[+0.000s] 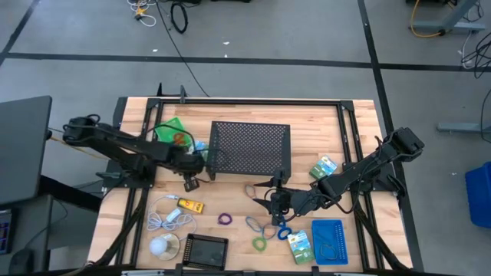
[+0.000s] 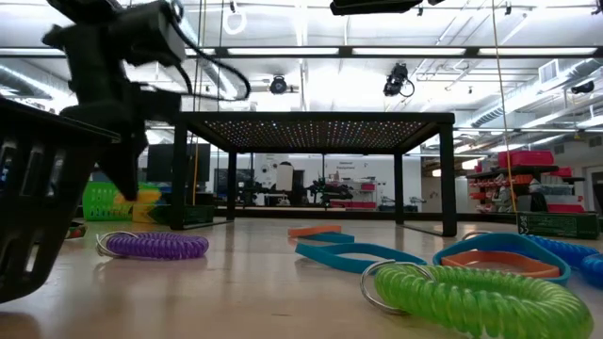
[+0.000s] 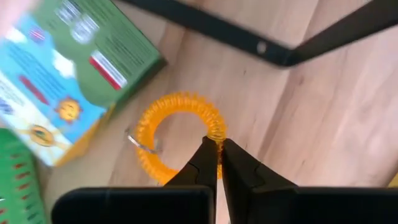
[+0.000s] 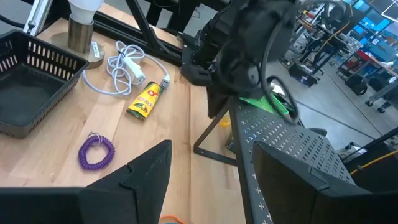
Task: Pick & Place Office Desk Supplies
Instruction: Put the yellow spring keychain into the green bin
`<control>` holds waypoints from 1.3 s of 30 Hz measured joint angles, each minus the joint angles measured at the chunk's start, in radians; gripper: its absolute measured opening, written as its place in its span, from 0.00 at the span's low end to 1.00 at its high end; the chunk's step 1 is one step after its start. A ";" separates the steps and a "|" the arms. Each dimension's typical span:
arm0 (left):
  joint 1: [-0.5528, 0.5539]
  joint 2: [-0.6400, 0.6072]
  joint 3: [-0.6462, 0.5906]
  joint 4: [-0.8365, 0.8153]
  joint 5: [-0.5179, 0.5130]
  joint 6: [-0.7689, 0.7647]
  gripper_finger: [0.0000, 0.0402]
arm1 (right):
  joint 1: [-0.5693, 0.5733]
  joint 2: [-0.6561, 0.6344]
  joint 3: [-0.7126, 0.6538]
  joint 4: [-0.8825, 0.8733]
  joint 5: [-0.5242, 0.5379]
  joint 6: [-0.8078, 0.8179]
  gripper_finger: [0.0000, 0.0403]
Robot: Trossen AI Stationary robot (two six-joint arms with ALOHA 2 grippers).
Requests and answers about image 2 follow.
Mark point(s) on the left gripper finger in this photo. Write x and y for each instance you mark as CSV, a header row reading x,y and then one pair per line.
x,y
127,165

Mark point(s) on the purple coil wristband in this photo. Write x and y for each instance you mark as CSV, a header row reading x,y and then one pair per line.
x,y
155,246

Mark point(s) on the orange rubber band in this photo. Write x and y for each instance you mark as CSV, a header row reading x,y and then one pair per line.
x,y
311,230
527,269

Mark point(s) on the blue rubber band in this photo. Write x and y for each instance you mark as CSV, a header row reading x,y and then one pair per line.
x,y
330,237
504,241
304,252

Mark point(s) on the green coil wristband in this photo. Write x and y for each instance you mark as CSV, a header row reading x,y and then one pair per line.
x,y
471,296

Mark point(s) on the blue coil wristband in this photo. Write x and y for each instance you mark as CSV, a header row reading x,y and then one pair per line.
x,y
565,249
594,270

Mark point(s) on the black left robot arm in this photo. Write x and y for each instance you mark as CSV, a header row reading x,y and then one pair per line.
x,y
85,7

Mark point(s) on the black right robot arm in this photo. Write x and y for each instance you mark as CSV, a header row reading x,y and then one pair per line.
x,y
372,5

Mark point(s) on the black flat screen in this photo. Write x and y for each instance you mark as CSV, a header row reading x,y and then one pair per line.
x,y
162,162

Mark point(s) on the green plastic basket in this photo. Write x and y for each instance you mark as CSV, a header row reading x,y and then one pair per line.
x,y
101,202

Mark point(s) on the black plastic basket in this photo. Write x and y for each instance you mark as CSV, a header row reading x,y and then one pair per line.
x,y
56,124

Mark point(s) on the small yellow crayon box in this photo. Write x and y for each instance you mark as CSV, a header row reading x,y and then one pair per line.
x,y
77,230

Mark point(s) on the white hanging loop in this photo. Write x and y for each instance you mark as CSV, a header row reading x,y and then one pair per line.
x,y
225,22

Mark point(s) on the person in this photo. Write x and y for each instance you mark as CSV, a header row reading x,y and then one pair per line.
x,y
284,176

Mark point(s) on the black perforated metal shelf riser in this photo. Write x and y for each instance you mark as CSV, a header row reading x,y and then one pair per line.
x,y
311,117

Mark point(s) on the black robot on workbench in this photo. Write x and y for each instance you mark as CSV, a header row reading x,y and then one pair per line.
x,y
330,190

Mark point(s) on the black light beam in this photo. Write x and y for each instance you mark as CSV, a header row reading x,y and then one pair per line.
x,y
471,52

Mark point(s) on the rack with red bins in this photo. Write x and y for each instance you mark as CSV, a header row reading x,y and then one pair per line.
x,y
525,158

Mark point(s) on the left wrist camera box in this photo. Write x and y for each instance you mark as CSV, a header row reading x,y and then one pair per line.
x,y
151,33

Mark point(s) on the round black ceiling camera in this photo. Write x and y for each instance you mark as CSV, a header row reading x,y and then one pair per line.
x,y
278,85

